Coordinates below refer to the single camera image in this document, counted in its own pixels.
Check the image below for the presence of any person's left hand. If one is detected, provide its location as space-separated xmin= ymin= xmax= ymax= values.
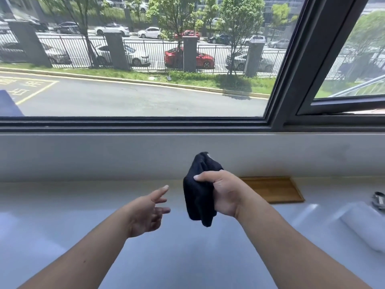
xmin=126 ymin=185 xmax=171 ymax=239

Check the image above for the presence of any person's right hand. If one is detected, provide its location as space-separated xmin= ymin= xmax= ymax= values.
xmin=194 ymin=170 xmax=252 ymax=220

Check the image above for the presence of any black cloth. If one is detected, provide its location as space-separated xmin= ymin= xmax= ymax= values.
xmin=183 ymin=152 xmax=224 ymax=228

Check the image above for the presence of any person's right forearm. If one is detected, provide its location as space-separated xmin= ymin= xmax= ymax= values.
xmin=235 ymin=192 xmax=374 ymax=289

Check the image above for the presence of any person's left forearm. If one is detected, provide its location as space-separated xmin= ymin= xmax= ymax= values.
xmin=17 ymin=204 xmax=132 ymax=289

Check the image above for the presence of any wooden tray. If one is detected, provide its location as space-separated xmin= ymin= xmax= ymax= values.
xmin=239 ymin=176 xmax=305 ymax=204

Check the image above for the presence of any grass strip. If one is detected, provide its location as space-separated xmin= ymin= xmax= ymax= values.
xmin=0 ymin=62 xmax=277 ymax=95

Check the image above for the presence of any red car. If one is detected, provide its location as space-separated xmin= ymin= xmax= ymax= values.
xmin=164 ymin=46 xmax=216 ymax=70

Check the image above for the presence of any grey fence pillar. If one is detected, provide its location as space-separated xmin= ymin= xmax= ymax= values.
xmin=244 ymin=42 xmax=266 ymax=78
xmin=182 ymin=36 xmax=199 ymax=73
xmin=7 ymin=20 xmax=52 ymax=68
xmin=103 ymin=32 xmax=131 ymax=71

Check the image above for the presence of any silver grey car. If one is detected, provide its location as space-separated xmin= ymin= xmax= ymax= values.
xmin=226 ymin=52 xmax=279 ymax=73

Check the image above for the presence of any white car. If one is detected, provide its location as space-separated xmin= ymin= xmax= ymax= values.
xmin=96 ymin=44 xmax=151 ymax=67

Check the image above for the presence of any dark open window sash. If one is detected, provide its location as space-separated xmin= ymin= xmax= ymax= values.
xmin=296 ymin=0 xmax=385 ymax=116

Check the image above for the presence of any row of parked vehicles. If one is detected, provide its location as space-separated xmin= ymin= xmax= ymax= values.
xmin=0 ymin=18 xmax=291 ymax=49

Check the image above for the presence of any black metal fence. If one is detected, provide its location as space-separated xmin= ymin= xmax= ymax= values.
xmin=0 ymin=32 xmax=385 ymax=80

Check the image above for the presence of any white rolled towel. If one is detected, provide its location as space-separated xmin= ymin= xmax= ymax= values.
xmin=340 ymin=201 xmax=385 ymax=253

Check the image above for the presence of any dark grey car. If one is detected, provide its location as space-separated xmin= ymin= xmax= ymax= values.
xmin=0 ymin=41 xmax=72 ymax=65

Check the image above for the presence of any silver metal fixture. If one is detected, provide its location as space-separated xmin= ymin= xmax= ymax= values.
xmin=371 ymin=191 xmax=385 ymax=211

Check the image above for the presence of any blue canopy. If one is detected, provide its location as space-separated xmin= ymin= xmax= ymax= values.
xmin=0 ymin=90 xmax=25 ymax=117

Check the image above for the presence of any metal handrail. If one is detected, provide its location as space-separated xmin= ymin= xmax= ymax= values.
xmin=328 ymin=74 xmax=385 ymax=98

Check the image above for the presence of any small light green tree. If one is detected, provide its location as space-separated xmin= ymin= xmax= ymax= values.
xmin=270 ymin=3 xmax=299 ymax=29

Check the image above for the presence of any dark window frame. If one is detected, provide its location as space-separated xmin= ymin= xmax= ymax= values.
xmin=0 ymin=0 xmax=385 ymax=133

